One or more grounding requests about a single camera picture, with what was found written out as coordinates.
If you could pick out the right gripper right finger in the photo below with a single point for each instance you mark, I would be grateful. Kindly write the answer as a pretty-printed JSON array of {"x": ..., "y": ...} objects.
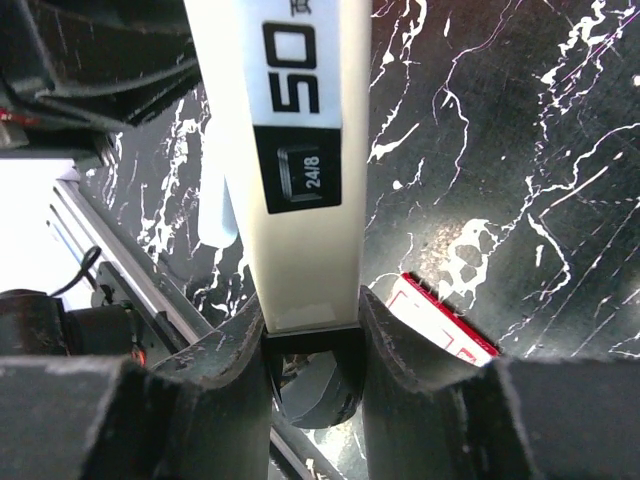
[{"x": 429, "y": 415}]

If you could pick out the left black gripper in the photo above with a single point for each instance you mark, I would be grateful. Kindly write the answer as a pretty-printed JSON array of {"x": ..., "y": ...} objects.
[{"x": 99, "y": 65}]

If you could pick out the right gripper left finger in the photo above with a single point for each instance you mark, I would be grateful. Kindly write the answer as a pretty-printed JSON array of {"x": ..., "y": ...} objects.
[{"x": 74, "y": 405}]

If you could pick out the red staple box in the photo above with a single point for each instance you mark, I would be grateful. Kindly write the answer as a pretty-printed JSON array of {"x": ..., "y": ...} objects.
[{"x": 419, "y": 318}]

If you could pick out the beige black stapler base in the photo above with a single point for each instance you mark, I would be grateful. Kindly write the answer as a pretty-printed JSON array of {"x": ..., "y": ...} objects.
[{"x": 288, "y": 88}]

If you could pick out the light blue white stapler top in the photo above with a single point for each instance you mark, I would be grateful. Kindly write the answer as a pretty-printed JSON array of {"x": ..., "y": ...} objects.
[{"x": 217, "y": 225}]

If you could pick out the black marble pattern mat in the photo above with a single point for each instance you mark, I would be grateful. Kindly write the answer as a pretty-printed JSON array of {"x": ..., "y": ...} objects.
[{"x": 504, "y": 167}]

